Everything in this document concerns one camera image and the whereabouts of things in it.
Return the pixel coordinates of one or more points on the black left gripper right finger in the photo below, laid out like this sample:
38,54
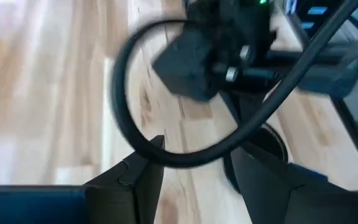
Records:
269,193

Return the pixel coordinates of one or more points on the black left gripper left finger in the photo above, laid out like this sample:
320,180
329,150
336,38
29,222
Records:
135,186

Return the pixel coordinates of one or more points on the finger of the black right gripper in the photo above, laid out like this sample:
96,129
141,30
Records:
230,107
252,107

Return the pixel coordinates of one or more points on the black oval hairbrush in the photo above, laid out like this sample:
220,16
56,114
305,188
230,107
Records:
269,143

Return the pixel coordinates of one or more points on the navy blue toiletry tube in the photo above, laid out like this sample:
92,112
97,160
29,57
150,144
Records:
306,172

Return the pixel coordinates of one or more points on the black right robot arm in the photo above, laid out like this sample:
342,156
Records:
259,7

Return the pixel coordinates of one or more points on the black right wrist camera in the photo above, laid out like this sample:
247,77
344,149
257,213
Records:
188,65

